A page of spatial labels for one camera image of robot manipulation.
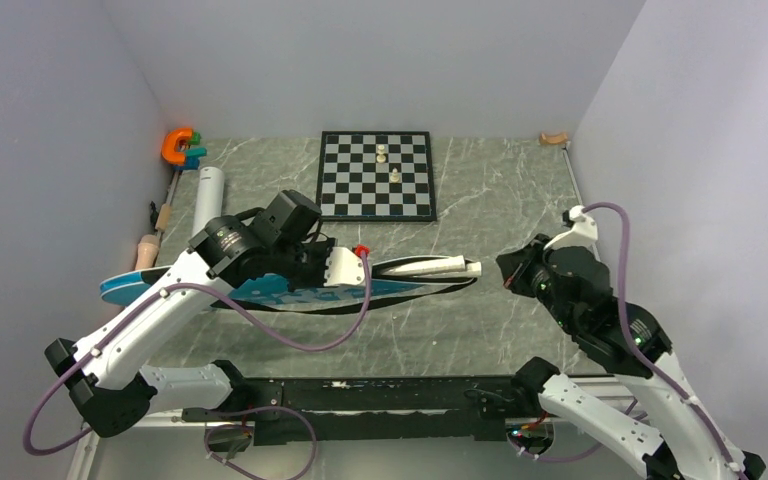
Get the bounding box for teal green toy blocks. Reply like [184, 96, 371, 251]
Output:
[181, 131, 207, 171]

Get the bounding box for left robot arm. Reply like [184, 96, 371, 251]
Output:
[45, 190, 343, 438]

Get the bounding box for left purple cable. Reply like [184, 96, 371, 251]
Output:
[22, 248, 373, 480]

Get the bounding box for aluminium frame rail left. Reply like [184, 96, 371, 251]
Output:
[66, 409, 200, 479]

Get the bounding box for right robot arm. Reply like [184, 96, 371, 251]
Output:
[496, 234, 766, 479]

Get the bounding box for black white chessboard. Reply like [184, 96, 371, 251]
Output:
[316, 131, 438, 223]

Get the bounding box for beige cylinder handle tool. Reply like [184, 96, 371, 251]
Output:
[134, 203, 171, 270]

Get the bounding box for white shuttlecock tube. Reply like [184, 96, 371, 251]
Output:
[190, 167, 225, 236]

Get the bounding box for orange C-shaped toy block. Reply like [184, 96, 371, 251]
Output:
[161, 127, 195, 166]

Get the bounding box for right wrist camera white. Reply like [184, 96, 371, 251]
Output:
[544, 205, 599, 251]

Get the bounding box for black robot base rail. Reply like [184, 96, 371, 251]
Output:
[182, 375, 542, 446]

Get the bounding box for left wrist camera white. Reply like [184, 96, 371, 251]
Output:
[323, 247, 367, 287]

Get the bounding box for small wooden arch block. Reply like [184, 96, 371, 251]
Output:
[538, 132, 569, 146]

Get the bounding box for blue racket bag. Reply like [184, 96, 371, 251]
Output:
[99, 255, 480, 315]

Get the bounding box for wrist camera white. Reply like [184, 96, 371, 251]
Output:
[323, 247, 367, 287]
[544, 205, 599, 251]

